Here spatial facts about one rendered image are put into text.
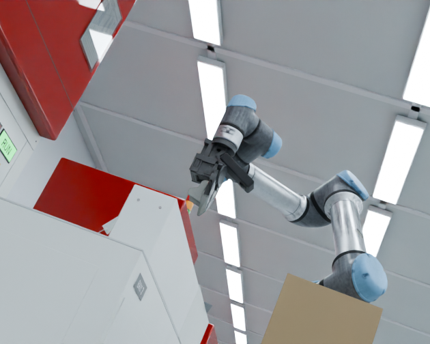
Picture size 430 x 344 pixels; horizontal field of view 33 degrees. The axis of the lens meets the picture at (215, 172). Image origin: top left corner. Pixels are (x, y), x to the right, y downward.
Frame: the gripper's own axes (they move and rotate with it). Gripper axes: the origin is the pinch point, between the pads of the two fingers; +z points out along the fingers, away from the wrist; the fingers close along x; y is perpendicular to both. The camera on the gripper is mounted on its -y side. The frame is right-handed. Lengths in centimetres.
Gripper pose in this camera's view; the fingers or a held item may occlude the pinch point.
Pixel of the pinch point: (202, 211)
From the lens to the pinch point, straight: 186.3
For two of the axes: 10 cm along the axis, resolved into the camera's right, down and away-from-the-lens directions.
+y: -9.2, -3.1, 2.3
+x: -0.6, -4.6, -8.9
